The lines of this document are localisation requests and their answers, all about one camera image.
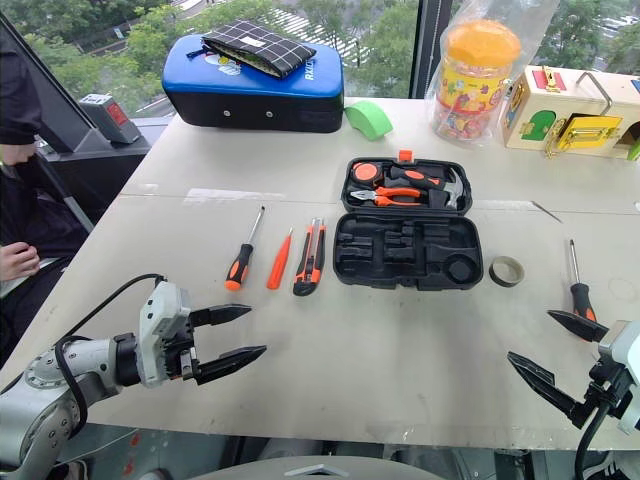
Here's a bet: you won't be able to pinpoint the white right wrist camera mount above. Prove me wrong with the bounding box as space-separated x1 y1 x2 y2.
597 319 640 434

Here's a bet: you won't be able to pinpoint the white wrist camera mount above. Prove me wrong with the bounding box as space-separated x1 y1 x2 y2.
597 319 640 434
138 281 194 389

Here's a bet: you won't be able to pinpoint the orange-lid candy jar in bag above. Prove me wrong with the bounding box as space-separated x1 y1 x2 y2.
424 0 562 147

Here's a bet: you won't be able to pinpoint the wooden latch puzzle box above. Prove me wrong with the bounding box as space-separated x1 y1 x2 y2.
498 64 640 162

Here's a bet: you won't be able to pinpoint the white and black sneaker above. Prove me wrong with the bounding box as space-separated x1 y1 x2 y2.
582 449 627 480

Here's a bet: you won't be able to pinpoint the candy jar with orange lid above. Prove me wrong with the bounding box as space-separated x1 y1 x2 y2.
432 20 523 142

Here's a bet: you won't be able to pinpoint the orange black utility knife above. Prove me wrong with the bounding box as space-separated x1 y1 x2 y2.
292 217 328 298

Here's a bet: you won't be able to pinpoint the orange test pen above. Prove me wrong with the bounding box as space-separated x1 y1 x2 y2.
266 227 295 291

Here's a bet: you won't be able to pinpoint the orange black tape measure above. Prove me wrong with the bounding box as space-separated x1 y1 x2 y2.
349 160 384 186

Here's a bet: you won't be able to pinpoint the black orange handled screwdriver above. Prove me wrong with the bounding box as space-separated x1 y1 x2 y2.
568 238 597 322
224 205 266 293

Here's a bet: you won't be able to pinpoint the black checked zipper pouch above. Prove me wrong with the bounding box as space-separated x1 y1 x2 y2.
199 19 319 81

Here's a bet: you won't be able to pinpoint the dark tape roll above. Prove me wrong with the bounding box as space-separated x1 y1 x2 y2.
489 255 525 288

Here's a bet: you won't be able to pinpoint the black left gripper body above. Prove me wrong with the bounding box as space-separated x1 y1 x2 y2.
164 307 212 386

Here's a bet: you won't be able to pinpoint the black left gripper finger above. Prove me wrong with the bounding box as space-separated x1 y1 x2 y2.
192 303 253 329
195 344 268 387

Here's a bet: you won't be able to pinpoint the green tape roll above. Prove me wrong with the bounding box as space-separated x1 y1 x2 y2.
344 99 395 142

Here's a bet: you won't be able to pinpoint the bystander bare hand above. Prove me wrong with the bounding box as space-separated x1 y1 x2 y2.
0 242 41 292

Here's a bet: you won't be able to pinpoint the orange handled pliers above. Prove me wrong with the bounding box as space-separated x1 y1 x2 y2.
349 185 427 208

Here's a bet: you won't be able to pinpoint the grey box with red button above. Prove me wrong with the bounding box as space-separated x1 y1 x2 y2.
79 92 143 147

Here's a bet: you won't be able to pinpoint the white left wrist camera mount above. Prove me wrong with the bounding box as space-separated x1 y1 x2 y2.
138 281 194 389

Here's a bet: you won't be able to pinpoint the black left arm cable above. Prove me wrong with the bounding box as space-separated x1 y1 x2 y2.
53 273 167 437

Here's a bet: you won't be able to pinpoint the seated person in dark clothes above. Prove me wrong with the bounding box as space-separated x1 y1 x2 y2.
0 14 96 371

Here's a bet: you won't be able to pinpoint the blue and black hard case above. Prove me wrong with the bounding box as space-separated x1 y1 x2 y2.
161 33 346 135

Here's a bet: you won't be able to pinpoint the black tool case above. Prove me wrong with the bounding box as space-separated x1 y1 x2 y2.
331 149 484 293

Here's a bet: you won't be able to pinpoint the black slanted frame beam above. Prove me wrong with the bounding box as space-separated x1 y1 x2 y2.
0 12 154 236

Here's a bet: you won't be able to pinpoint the dark window post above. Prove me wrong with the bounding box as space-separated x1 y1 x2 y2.
408 0 454 100

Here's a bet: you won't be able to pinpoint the hammer with black orange handle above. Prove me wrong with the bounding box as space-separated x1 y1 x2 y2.
387 164 469 211

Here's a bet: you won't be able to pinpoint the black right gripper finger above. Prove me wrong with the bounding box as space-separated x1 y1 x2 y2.
506 350 589 429
546 309 611 344

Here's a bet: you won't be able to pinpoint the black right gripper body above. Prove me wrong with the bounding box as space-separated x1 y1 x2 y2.
582 362 637 429

